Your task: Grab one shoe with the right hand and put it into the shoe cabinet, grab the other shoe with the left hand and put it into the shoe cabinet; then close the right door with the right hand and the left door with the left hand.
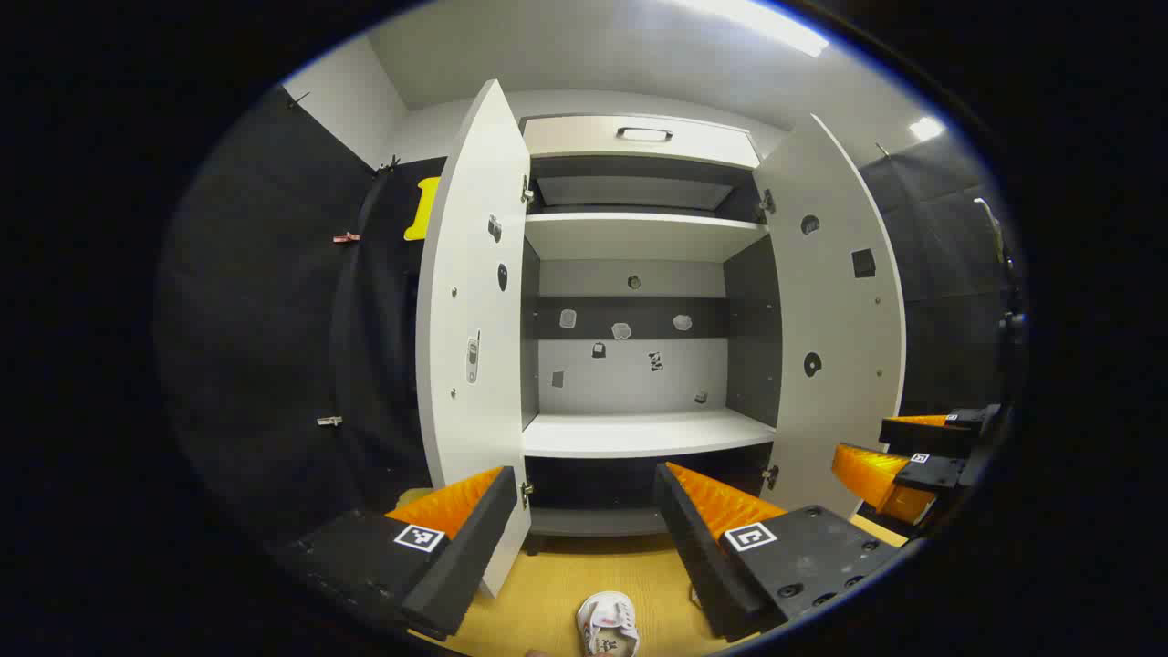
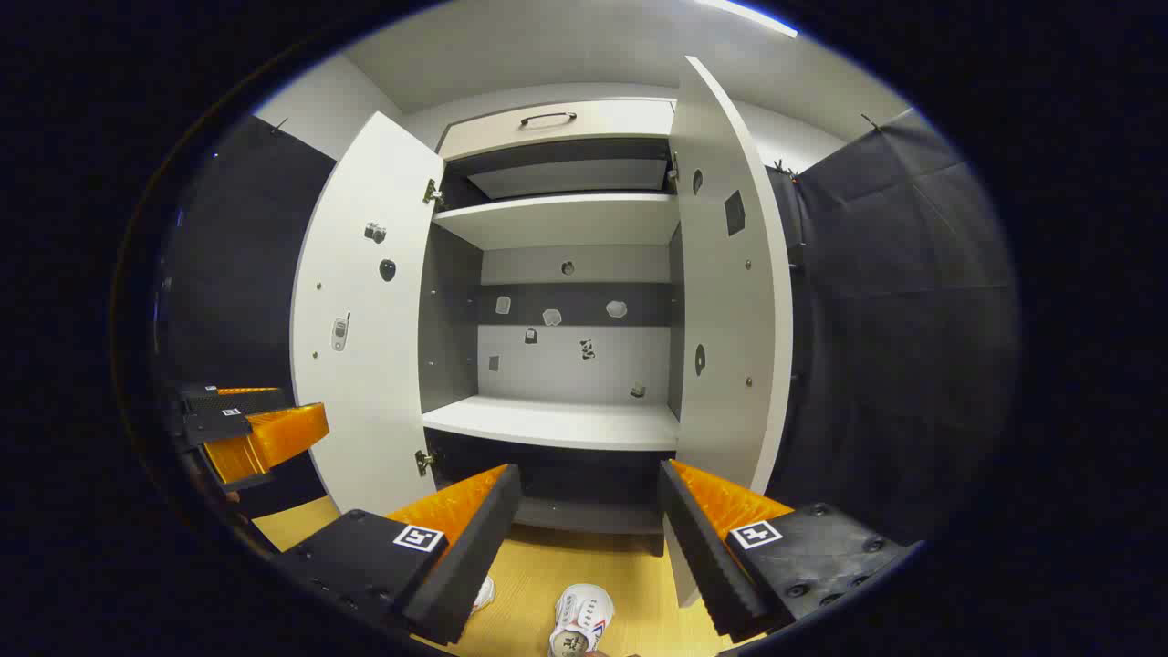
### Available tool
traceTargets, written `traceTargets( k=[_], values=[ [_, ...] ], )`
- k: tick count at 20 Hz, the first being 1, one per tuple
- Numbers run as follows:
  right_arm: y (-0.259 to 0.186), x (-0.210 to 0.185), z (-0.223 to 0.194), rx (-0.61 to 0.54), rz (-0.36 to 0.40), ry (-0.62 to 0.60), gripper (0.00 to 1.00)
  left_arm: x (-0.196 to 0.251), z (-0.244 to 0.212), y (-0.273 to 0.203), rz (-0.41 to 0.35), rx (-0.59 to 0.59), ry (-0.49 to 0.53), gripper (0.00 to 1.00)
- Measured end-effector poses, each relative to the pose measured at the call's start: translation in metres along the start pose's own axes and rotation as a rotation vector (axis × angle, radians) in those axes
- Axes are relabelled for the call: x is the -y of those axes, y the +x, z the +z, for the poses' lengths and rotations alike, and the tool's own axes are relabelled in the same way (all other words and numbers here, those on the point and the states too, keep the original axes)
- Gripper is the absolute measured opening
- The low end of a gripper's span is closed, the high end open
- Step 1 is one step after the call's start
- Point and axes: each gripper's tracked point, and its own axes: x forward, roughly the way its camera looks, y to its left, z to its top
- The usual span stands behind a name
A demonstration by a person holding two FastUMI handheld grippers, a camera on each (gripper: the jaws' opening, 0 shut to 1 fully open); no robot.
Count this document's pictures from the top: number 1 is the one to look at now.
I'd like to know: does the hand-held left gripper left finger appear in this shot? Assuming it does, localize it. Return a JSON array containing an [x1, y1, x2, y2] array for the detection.
[[274, 465, 519, 641]]

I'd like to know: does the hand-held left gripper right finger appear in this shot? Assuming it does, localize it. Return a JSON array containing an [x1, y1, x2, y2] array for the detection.
[[653, 462, 906, 642]]

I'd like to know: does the white canvas shoe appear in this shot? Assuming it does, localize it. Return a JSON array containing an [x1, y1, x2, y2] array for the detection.
[[577, 591, 640, 657]]

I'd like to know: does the white cabinet door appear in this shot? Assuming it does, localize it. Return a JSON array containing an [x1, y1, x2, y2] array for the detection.
[[754, 113, 907, 523], [415, 79, 534, 600]]

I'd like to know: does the black backdrop cloth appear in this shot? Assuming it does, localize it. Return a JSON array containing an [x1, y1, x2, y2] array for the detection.
[[153, 85, 1027, 558]]

